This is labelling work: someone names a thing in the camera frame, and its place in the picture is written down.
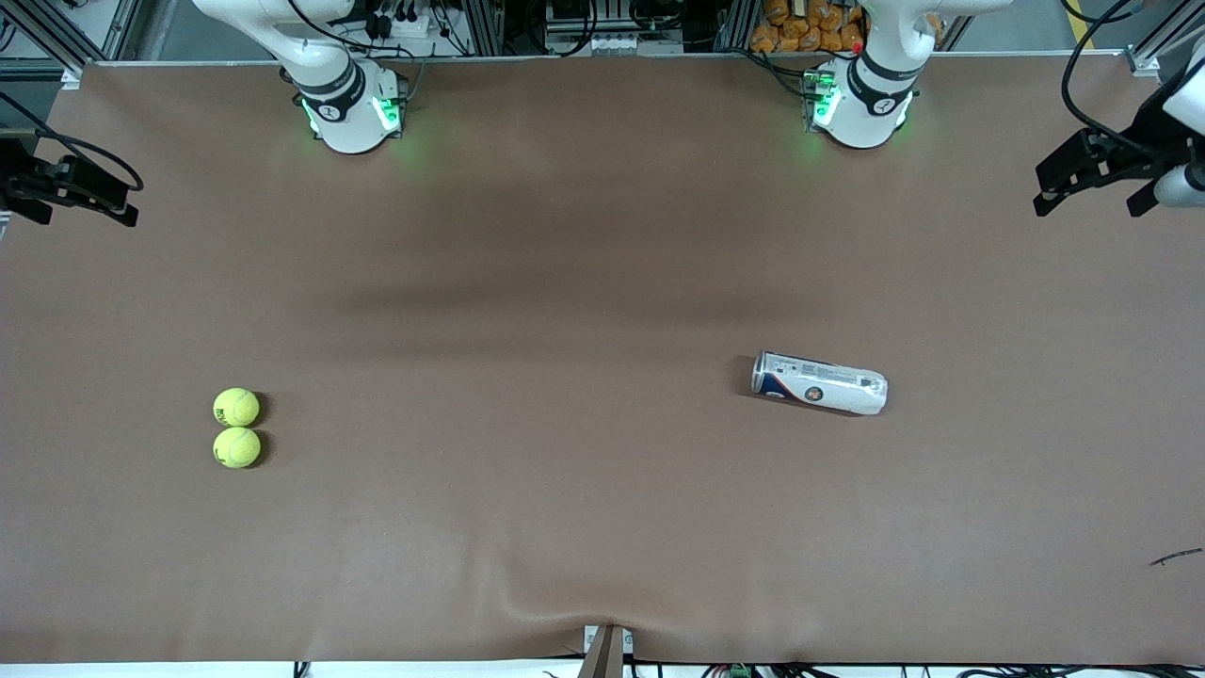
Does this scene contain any yellow tennis ball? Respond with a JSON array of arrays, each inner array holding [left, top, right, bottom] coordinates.
[[213, 387, 261, 428], [213, 428, 263, 470]]

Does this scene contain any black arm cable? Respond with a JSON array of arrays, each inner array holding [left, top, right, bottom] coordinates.
[[0, 92, 145, 192], [1060, 0, 1205, 163]]

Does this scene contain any white power strip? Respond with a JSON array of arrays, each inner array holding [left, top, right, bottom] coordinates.
[[362, 5, 436, 39]]

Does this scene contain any white tennis ball can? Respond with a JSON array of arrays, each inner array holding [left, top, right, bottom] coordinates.
[[750, 350, 890, 416]]

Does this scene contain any brown table mat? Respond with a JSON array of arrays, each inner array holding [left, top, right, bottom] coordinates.
[[0, 52, 1205, 665]]

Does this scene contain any aluminium profile rail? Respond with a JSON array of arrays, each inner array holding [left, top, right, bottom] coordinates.
[[1133, 0, 1205, 69], [0, 0, 142, 76]]

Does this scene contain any bag of orange items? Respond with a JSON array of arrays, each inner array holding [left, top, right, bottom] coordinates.
[[750, 0, 867, 54]]

